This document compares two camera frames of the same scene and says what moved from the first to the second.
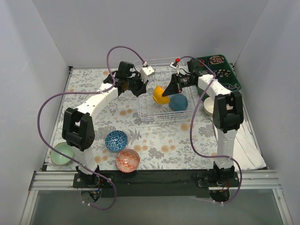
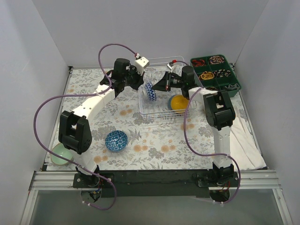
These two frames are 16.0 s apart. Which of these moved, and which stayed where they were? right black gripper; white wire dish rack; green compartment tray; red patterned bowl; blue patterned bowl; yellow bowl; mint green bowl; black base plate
Moved: yellow bowl; right black gripper; red patterned bowl
Stayed: black base plate; white wire dish rack; mint green bowl; green compartment tray; blue patterned bowl
